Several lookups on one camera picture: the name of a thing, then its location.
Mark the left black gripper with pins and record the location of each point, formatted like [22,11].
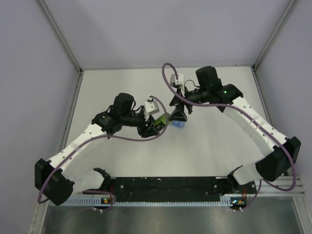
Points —
[148,130]

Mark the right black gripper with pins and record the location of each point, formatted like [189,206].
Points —
[178,115]

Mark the blue pill organizer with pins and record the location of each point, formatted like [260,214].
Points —
[178,124]

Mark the green pill bottle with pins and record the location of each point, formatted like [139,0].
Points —
[160,122]

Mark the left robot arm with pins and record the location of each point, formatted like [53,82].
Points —
[60,176]

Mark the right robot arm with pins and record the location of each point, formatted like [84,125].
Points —
[279,152]

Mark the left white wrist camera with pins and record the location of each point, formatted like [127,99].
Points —
[150,107]

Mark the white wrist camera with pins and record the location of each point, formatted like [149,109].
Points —
[150,107]
[178,82]

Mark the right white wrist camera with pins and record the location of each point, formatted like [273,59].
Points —
[178,82]

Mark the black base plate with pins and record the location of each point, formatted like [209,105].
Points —
[201,188]

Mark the grey cable duct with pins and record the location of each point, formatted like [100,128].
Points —
[102,201]

